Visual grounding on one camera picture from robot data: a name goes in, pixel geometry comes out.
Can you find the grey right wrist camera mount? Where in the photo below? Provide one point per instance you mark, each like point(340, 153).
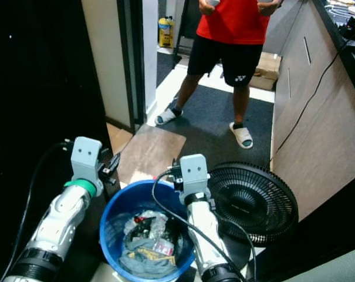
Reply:
point(193, 174)

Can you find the blue grey garment yellow trim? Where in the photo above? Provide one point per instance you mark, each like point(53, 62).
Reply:
point(142, 264)

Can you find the black floor fan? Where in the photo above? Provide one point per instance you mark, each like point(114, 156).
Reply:
point(253, 202)

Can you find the yellow detergent bottle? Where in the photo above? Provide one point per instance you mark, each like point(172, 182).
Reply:
point(165, 33)

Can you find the brown cardboard box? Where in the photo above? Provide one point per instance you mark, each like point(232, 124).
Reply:
point(266, 69)

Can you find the blue plastic bucket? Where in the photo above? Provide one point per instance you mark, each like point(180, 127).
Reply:
point(130, 197)

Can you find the brown printed doormat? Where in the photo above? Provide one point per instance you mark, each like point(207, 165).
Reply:
point(151, 153)

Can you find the person in red shirt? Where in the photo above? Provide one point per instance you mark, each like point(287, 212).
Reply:
point(233, 23)

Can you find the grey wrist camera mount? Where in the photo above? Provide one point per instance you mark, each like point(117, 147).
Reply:
point(193, 174)
point(86, 158)

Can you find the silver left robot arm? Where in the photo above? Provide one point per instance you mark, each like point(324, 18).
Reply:
point(60, 223)

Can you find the black framed frosted door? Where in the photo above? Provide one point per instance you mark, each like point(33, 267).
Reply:
point(107, 59)

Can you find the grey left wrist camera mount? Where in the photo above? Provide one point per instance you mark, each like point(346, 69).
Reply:
point(86, 158)

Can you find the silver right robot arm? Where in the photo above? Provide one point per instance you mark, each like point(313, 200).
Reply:
point(206, 235)

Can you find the tall black cabinet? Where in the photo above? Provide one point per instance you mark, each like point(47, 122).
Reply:
point(36, 88)

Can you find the dark grey floor carpet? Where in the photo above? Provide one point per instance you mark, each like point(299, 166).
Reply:
point(206, 129)

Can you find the wooden kitchen cabinet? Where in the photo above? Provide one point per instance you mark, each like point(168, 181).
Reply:
point(318, 129)

